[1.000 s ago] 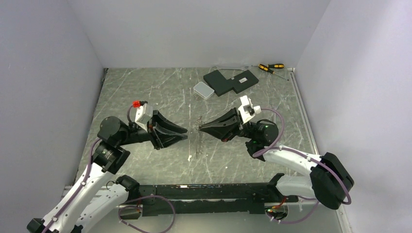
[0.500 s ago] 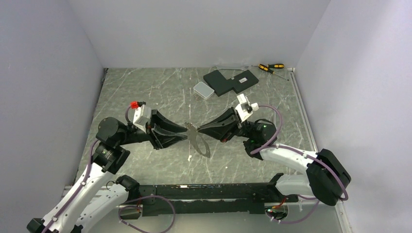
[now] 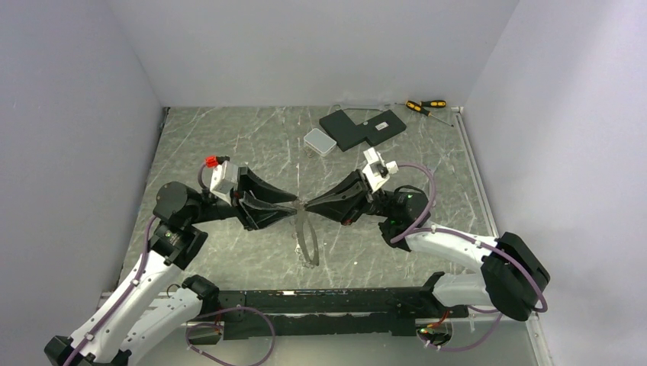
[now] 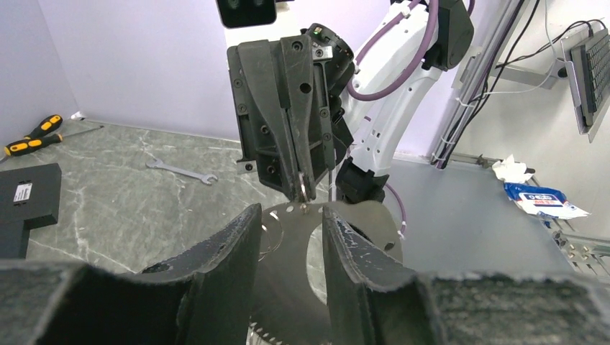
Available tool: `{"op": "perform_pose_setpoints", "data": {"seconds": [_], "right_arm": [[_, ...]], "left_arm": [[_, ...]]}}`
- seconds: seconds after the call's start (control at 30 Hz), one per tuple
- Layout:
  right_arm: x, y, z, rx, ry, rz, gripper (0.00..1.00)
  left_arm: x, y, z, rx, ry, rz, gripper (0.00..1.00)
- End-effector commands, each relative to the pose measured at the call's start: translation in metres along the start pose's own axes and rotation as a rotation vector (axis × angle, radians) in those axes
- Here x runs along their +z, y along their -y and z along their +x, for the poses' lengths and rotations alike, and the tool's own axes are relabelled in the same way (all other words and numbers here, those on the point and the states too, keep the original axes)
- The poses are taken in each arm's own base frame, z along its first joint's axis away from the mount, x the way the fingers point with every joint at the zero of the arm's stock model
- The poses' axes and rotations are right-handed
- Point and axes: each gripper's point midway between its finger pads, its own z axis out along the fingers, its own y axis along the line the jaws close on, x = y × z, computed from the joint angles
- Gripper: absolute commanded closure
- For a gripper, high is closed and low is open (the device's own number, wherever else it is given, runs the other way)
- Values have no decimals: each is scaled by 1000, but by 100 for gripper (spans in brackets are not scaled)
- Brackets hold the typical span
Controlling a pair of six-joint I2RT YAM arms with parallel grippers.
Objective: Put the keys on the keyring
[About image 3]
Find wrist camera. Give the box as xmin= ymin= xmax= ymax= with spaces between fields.
xmin=198 ymin=156 xmax=239 ymax=197
xmin=362 ymin=147 xmax=399 ymax=192

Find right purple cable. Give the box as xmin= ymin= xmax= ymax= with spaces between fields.
xmin=389 ymin=161 xmax=549 ymax=314

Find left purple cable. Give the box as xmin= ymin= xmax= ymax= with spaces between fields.
xmin=61 ymin=216 xmax=159 ymax=366

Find white rectangular box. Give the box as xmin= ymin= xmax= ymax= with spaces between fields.
xmin=304 ymin=128 xmax=337 ymax=156

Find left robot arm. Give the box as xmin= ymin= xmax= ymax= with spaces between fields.
xmin=44 ymin=162 xmax=298 ymax=365

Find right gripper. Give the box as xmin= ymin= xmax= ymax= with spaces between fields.
xmin=304 ymin=169 xmax=394 ymax=226

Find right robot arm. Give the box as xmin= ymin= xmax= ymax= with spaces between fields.
xmin=304 ymin=168 xmax=550 ymax=321

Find black rectangular box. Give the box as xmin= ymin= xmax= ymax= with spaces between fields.
xmin=363 ymin=110 xmax=407 ymax=146

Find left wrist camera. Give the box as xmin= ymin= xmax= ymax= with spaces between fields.
xmin=198 ymin=156 xmax=239 ymax=197

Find black base frame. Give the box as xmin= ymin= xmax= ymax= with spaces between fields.
xmin=184 ymin=277 xmax=468 ymax=340

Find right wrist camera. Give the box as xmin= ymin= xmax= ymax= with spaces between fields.
xmin=362 ymin=147 xmax=399 ymax=192

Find yellow black screwdriver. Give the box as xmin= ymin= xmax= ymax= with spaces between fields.
xmin=398 ymin=100 xmax=447 ymax=109
xmin=405 ymin=106 xmax=452 ymax=127

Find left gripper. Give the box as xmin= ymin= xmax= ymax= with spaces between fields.
xmin=187 ymin=166 xmax=297 ymax=230

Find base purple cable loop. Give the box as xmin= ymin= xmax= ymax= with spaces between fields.
xmin=185 ymin=304 xmax=276 ymax=366

